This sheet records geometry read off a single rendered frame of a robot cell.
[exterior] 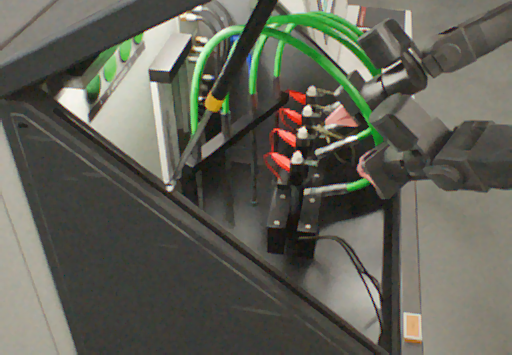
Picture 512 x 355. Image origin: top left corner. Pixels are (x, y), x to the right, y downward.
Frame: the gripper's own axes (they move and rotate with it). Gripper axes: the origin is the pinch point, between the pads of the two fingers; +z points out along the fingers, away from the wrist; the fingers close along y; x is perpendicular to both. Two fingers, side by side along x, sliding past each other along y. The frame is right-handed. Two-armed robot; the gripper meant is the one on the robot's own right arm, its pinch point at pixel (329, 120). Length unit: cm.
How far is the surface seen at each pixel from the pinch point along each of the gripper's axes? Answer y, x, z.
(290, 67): 7.7, -26.8, 20.0
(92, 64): 31.9, 30.8, 1.0
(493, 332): -121, -64, 53
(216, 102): 19.0, 34.4, -15.6
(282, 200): -10.8, -0.3, 23.8
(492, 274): -118, -91, 56
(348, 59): -6, -64, 30
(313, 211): -15.9, -0.2, 18.7
